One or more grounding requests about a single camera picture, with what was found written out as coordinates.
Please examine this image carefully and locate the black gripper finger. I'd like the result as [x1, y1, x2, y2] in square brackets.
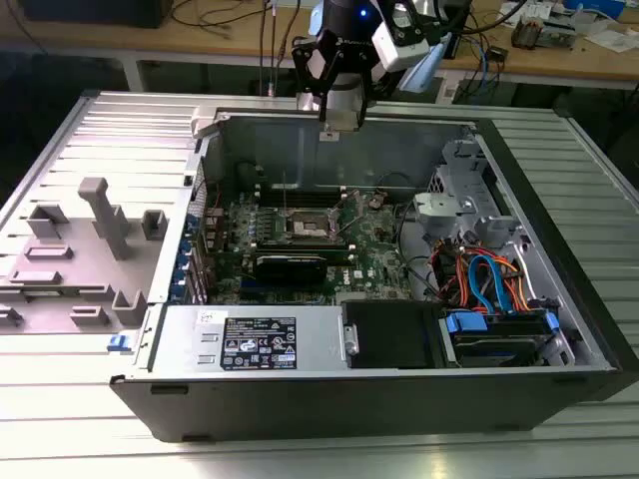
[356, 73, 375, 127]
[291, 35, 334, 125]

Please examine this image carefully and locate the metal socket cover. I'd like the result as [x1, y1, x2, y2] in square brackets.
[328, 191, 365, 240]

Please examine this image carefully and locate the pale blue teach pendant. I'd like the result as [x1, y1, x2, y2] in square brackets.
[398, 42, 446, 94]

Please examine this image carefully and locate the tall black box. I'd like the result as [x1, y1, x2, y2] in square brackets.
[441, 0, 470, 59]

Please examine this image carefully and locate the silver drive cage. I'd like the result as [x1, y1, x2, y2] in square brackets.
[411, 138, 530, 250]

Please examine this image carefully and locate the green motherboard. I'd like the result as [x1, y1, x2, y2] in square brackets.
[204, 187, 425, 306]

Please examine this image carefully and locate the green RAM stick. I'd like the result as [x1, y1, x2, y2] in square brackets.
[255, 239, 354, 263]

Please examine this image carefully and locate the black graphics card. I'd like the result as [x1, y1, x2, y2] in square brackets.
[253, 252, 329, 289]

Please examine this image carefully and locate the finned cooler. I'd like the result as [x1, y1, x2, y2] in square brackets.
[512, 13, 544, 50]

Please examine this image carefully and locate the wooden desk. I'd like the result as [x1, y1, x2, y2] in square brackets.
[0, 0, 639, 94]

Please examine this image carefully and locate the grey circuit device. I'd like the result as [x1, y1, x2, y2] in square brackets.
[541, 14, 583, 50]

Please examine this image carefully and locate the black plastic shroud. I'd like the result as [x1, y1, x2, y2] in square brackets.
[342, 300, 443, 370]

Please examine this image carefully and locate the wide black box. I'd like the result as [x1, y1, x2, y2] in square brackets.
[22, 0, 174, 29]

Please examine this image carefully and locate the white paper sheet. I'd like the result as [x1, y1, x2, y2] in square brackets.
[583, 28, 639, 54]

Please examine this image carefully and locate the grey power supply unit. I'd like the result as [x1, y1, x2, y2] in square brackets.
[149, 303, 345, 373]

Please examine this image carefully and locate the hard disk in blue carrier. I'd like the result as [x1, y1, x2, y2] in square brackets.
[438, 306, 560, 368]

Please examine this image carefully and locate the black PC case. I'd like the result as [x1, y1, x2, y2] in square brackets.
[108, 102, 639, 445]

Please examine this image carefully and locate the grey parts rack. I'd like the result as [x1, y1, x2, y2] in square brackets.
[0, 175, 169, 336]

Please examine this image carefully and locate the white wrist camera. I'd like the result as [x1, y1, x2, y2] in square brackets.
[371, 3, 431, 72]

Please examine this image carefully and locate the hanging cable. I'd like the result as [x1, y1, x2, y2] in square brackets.
[257, 0, 281, 99]

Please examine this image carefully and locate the blue cable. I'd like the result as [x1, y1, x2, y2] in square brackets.
[468, 32, 503, 99]

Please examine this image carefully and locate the blue wire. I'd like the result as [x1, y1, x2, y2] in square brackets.
[468, 253, 506, 315]

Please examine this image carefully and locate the orange wire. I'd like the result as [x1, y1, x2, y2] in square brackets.
[431, 239, 538, 313]

